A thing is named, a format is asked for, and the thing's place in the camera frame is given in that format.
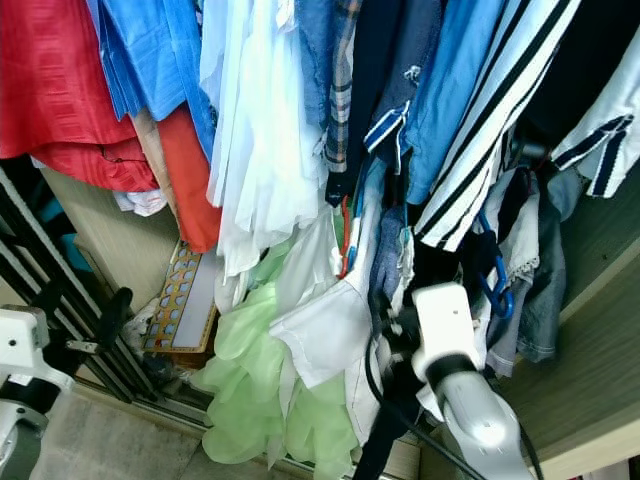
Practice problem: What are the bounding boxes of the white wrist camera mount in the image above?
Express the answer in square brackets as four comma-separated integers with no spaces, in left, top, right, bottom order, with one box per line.
[0,308,71,396]
[410,283,486,386]

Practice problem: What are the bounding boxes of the colourful dotted board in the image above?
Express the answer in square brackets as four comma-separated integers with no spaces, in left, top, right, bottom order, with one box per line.
[145,240,221,353]

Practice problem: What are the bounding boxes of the red shirt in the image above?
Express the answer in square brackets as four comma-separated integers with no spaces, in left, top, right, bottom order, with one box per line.
[0,0,161,193]

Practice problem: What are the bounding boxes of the white navy-striped sleeve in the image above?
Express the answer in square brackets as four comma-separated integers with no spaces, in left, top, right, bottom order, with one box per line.
[555,85,640,196]

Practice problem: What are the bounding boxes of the bright blue shirt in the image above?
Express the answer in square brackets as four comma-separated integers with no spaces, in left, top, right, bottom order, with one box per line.
[95,0,221,161]

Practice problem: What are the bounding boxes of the orange garment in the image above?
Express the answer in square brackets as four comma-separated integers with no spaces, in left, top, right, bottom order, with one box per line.
[155,103,223,253]

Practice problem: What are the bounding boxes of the blue plastic hanger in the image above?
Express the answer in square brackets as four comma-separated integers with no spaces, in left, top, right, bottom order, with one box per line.
[475,215,516,321]

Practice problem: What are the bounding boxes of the green sheer garment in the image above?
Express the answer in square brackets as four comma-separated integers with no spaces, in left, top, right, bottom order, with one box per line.
[190,285,361,479]

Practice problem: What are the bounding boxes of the grey jeans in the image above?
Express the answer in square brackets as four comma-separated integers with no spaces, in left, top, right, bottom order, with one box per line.
[515,165,586,363]

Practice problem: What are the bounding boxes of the light blue shirt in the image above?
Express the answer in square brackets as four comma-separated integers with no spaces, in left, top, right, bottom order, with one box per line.
[405,0,526,206]

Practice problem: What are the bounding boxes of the black white striped garment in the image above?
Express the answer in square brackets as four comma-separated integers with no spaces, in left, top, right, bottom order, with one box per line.
[415,0,583,251]

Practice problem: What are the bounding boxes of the navy garment striped cuff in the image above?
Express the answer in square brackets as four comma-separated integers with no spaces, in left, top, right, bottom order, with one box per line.
[360,0,446,176]

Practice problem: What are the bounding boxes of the white cotton garment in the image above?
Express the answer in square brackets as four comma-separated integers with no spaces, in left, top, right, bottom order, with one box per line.
[268,215,386,391]

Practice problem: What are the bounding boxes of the black sliding door track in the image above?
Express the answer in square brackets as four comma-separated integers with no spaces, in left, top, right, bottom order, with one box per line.
[0,155,151,401]

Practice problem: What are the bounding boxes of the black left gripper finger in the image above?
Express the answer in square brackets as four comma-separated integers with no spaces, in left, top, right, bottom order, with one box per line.
[98,288,134,351]

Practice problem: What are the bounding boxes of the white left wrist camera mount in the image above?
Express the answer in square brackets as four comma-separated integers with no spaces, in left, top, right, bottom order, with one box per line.
[0,308,71,396]

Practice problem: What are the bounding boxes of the white sheer garment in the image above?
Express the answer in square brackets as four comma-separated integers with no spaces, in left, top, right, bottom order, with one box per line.
[200,0,336,279]

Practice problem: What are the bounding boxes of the beige wooden wardrobe panel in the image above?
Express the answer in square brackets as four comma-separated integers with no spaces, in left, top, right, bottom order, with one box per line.
[40,165,191,311]

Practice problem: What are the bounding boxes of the plaid shirt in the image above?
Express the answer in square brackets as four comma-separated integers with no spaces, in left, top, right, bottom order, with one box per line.
[322,0,366,176]

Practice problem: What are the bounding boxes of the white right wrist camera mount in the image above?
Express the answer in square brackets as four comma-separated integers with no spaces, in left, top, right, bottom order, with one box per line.
[410,283,486,386]

